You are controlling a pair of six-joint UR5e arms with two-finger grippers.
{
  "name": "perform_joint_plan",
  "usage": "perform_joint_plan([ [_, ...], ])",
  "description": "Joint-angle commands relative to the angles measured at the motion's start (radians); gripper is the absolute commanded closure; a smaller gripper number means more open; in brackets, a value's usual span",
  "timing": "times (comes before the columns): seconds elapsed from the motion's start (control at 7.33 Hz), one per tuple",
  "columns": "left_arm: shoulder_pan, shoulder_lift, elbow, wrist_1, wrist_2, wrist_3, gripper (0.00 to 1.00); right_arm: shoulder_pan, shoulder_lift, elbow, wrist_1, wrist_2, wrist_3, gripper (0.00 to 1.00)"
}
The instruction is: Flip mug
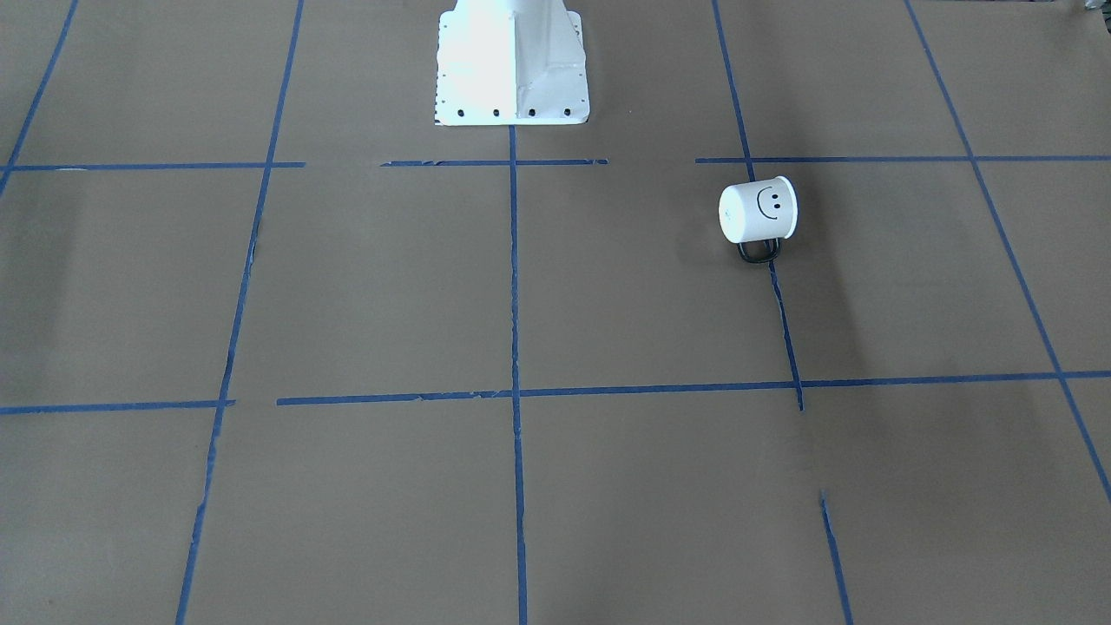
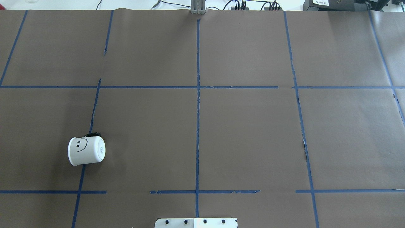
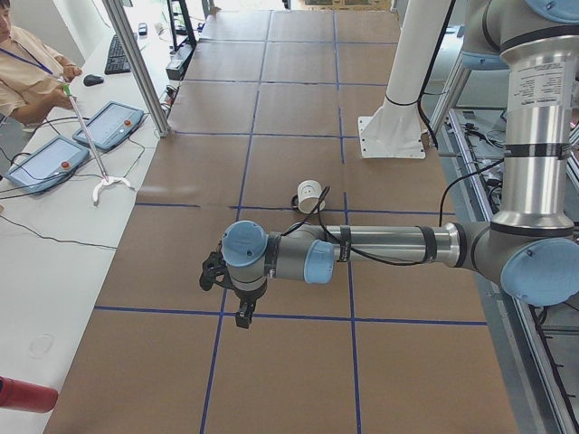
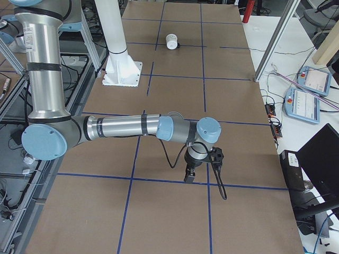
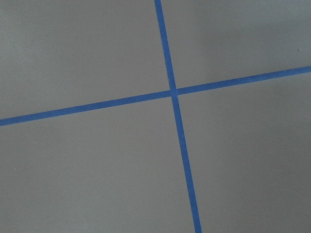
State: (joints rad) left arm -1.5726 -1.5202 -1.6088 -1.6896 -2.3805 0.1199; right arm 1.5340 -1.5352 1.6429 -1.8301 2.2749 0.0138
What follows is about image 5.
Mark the blue tape strip crosswise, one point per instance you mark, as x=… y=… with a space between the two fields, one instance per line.
x=153 y=96

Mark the blue tape strip lengthwise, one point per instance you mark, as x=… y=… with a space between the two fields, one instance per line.
x=178 y=117

